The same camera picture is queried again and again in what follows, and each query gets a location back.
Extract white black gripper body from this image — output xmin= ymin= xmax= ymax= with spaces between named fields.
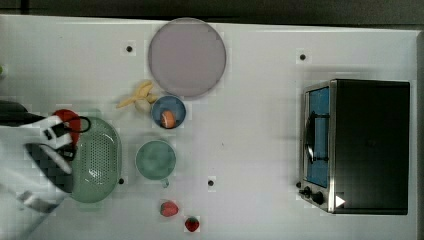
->
xmin=41 ymin=115 xmax=72 ymax=149

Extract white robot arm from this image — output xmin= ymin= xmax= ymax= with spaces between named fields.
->
xmin=1 ymin=101 xmax=73 ymax=240

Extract green perforated strainer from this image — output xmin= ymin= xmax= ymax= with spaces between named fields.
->
xmin=71 ymin=116 xmax=122 ymax=203

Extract yellow plush banana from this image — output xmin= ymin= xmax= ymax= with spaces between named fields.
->
xmin=116 ymin=80 xmax=158 ymax=113

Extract blue small bowl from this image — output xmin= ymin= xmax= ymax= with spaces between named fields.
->
xmin=151 ymin=95 xmax=186 ymax=129

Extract pink strawberry toy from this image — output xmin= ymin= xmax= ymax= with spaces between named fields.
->
xmin=160 ymin=201 xmax=179 ymax=217

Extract grey round plate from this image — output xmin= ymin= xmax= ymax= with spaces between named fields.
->
xmin=148 ymin=18 xmax=226 ymax=97

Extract red strawberry toy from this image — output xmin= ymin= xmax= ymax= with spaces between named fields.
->
xmin=185 ymin=217 xmax=200 ymax=232

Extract black toaster oven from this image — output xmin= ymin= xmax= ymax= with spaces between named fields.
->
xmin=296 ymin=79 xmax=410 ymax=215

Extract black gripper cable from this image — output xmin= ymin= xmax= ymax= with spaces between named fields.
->
xmin=63 ymin=115 xmax=92 ymax=134

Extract green cup with handle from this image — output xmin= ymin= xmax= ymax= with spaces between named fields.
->
xmin=135 ymin=140 xmax=177 ymax=188

